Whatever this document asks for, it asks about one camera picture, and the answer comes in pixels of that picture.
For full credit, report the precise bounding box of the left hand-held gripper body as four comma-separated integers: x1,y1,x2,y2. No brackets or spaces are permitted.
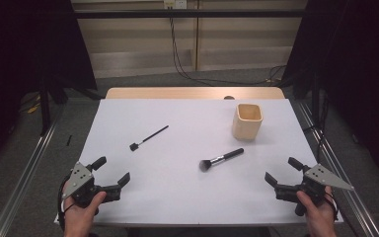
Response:
60,161,123,210

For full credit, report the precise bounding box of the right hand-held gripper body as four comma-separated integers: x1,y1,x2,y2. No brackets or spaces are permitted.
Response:
274,163,355,217

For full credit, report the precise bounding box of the thin black applicator brush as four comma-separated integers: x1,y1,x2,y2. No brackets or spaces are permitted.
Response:
128,124,170,152

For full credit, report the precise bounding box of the black makeup brush silver ferrule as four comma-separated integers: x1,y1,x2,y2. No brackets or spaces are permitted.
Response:
198,147,245,173

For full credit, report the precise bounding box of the beige square cup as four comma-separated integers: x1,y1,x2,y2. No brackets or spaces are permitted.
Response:
232,103,265,141

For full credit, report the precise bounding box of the person's left hand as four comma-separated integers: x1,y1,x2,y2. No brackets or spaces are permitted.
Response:
62,192,108,237

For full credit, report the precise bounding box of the person's right hand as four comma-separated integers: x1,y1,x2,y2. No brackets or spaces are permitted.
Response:
295,186,339,237

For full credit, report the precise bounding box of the black metal stand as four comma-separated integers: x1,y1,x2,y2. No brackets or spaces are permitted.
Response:
38,77,52,136
310,73,322,127

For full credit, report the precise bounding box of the black curtain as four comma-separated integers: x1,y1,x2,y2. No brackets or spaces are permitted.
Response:
280,0,379,191
0,0,98,176

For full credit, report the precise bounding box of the black horizontal bar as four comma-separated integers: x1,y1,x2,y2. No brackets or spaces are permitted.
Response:
73,9,308,20

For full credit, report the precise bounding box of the left hand-held gripper cable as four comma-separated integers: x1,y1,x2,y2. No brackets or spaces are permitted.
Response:
57,174,75,231

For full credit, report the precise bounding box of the hand-held gripper cable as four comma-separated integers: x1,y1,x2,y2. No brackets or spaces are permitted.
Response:
57,174,75,231
324,192,341,222

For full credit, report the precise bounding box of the right hand-held gripper cable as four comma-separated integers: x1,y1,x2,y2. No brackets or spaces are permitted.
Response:
324,192,341,222

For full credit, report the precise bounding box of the metal floor rail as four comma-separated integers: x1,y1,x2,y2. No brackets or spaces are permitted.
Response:
0,105,65,237
295,98,379,237

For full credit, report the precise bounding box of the black hanging cable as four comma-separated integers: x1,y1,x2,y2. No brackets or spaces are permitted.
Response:
168,16,287,87

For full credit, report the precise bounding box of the vertical wooden wall strip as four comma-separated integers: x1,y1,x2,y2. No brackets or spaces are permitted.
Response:
192,0,200,72

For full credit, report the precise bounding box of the white wall socket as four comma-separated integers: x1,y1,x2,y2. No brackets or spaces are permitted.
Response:
163,0,188,10

